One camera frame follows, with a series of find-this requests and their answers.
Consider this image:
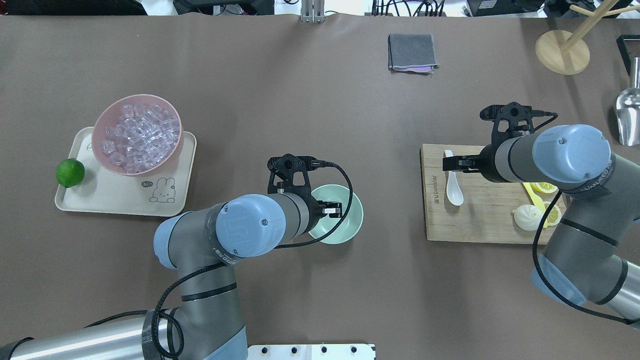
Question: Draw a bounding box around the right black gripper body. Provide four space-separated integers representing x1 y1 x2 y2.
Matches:
477 145 503 183

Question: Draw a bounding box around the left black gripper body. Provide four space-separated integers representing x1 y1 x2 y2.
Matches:
292 193 323 236

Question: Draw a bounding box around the white ceramic spoon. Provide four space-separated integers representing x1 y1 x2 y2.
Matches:
445 171 464 207

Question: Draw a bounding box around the pink bowl of ice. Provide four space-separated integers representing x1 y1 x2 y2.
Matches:
91 94 185 177

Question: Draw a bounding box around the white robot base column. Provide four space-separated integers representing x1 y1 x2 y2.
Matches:
247 343 377 360

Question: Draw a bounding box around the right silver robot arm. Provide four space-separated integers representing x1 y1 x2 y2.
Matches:
442 124 640 330

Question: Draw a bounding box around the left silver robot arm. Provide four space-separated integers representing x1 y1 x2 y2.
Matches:
1 193 353 360

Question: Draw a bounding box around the mint green bowl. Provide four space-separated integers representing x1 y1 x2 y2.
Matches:
309 184 364 245

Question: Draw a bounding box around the metal ice scoop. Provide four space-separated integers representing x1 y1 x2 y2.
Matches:
615 57 640 147

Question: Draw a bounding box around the bamboo cutting board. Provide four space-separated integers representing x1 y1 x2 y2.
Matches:
420 143 535 245

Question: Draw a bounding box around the yellow plastic knife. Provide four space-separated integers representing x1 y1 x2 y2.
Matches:
521 182 546 215

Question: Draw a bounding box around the lemon slice stack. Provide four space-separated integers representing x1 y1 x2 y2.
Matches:
529 182 558 194

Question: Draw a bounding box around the lemon slice near bun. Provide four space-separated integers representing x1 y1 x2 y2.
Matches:
542 204 563 228

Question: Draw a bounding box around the grey folded cloth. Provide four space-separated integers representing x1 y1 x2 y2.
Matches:
387 33 441 75

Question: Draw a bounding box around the wooden mug tree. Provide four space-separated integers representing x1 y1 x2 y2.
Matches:
534 0 640 76

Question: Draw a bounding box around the cream serving tray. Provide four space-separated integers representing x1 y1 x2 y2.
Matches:
54 127 197 217

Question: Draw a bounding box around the green lime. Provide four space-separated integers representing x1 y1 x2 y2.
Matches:
55 158 86 188

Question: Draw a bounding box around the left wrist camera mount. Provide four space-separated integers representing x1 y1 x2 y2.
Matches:
266 153 329 198

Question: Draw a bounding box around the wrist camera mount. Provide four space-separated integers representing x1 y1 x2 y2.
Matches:
478 101 558 148
266 153 329 198

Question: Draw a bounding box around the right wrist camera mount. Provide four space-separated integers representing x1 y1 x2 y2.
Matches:
478 101 558 148

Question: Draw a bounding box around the aluminium frame post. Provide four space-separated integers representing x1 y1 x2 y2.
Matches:
299 0 326 24

